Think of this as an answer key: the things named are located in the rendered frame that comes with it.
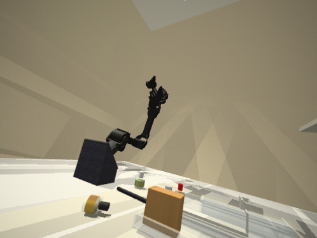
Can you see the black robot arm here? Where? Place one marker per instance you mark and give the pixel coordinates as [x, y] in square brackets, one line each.
[118, 138]

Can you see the brown wooden block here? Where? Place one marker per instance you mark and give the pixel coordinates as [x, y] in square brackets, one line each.
[164, 206]

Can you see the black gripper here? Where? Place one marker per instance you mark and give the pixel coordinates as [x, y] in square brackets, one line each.
[156, 96]

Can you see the white jar with orange label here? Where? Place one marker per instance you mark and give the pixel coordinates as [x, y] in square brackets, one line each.
[92, 204]

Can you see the black rod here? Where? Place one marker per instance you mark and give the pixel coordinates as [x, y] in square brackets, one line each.
[136, 196]

